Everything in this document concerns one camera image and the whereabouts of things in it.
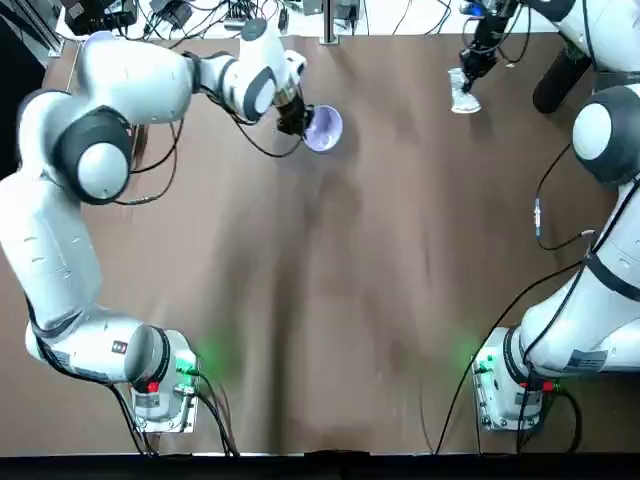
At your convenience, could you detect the silver sponge cloth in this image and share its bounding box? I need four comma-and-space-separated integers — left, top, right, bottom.
448, 68, 483, 116

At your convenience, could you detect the long black base cable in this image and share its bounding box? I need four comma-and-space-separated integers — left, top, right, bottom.
433, 262, 587, 455

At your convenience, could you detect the black device box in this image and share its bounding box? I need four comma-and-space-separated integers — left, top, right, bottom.
66, 0, 137, 37

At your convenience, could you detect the silver aluminium rail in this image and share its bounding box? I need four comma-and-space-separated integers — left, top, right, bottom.
27, 9, 67, 59

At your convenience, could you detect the black cylinder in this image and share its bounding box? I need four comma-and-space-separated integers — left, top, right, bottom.
532, 47, 594, 115

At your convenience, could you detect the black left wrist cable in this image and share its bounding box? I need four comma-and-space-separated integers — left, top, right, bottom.
197, 52, 307, 159

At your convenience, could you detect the black cable with silver connector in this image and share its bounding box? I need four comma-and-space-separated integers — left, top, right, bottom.
531, 142, 597, 252

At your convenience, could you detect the purple bowl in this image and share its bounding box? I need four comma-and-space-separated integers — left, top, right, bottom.
303, 104, 345, 154

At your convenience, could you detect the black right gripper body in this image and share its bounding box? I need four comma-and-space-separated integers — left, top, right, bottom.
472, 0, 519, 54

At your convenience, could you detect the black left base cable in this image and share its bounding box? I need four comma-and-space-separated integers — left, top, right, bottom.
192, 368, 242, 457

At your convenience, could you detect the black power adapter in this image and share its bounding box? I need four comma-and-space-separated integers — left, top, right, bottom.
333, 0, 359, 25
148, 0, 194, 32

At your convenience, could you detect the black left elbow cable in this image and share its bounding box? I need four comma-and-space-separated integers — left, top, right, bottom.
112, 117, 184, 207

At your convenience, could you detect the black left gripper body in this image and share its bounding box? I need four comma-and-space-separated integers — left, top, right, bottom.
275, 92, 309, 135

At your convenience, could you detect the silver aluminium post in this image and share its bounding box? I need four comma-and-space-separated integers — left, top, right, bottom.
321, 0, 342, 45

